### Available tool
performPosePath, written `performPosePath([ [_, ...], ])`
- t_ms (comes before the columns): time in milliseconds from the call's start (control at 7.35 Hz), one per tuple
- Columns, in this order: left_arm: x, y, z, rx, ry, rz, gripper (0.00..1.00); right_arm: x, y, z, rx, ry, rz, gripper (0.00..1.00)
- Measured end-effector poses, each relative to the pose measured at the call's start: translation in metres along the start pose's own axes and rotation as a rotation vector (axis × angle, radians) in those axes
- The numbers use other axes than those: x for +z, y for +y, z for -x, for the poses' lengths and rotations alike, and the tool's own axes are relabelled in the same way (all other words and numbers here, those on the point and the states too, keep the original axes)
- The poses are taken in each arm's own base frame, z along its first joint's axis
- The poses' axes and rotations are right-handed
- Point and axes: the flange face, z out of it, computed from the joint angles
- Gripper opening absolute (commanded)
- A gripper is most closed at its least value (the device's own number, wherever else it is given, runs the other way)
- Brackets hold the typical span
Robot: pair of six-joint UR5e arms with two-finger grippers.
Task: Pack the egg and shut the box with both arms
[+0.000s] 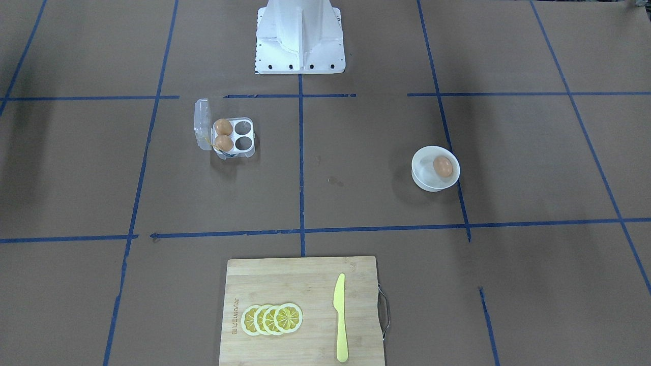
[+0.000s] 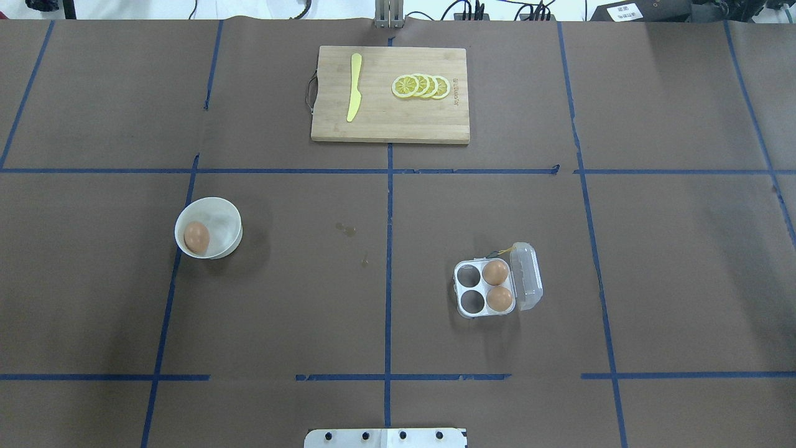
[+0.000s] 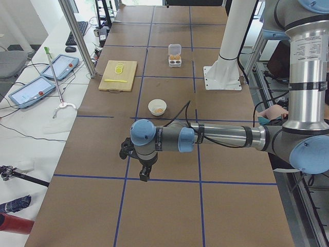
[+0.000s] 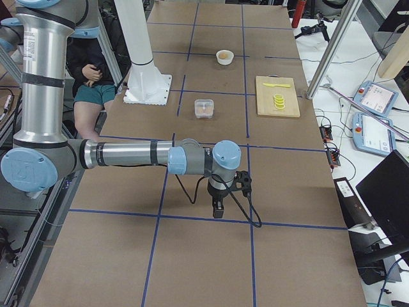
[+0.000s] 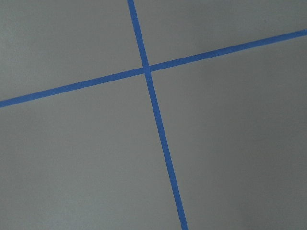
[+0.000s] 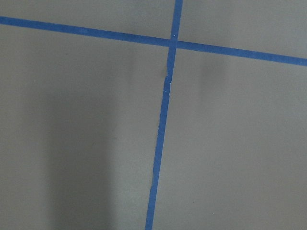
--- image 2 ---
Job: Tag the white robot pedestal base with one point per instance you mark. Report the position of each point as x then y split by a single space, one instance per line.
387 437

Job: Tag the brown egg in box rear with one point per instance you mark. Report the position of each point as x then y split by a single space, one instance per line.
495 272

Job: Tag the clear plastic egg box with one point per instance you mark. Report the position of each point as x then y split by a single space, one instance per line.
524 281

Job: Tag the bamboo cutting board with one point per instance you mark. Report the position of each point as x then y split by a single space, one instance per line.
384 118

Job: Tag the white bowl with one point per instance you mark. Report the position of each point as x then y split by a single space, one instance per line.
223 221

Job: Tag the brown egg in box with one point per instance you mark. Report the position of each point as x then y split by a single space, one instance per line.
495 272
500 299

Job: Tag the yellow plastic knife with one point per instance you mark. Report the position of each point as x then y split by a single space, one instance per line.
354 93

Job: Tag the brown egg in box front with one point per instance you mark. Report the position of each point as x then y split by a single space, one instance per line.
500 299

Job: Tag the brown egg from bowl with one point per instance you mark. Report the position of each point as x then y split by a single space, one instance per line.
196 238

